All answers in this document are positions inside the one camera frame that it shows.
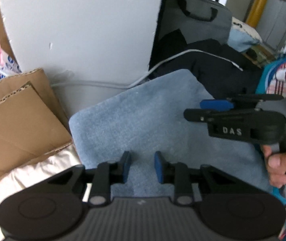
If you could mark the brown cardboard sheet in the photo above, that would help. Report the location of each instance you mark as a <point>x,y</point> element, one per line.
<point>32,120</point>

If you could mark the dark bag in background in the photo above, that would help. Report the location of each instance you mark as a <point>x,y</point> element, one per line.
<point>196,19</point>

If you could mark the cream bear print bedsheet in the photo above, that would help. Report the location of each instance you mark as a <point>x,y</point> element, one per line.
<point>36,171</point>

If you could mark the operator right hand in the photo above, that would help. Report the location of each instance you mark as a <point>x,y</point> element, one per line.
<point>275,165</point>

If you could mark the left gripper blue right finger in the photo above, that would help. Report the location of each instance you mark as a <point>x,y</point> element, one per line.
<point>210,180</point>

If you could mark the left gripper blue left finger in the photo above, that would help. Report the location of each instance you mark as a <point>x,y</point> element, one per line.
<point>101,178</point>

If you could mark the yellow pole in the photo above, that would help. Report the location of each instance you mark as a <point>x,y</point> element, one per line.
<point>255,13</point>

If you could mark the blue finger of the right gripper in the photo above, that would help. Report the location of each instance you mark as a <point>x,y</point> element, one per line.
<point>213,116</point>
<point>238,102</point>

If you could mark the blue denim pants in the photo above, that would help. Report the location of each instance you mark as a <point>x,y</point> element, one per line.
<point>149,118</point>

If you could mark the teal patterned cloth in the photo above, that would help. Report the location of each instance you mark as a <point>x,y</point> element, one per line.
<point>283,85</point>

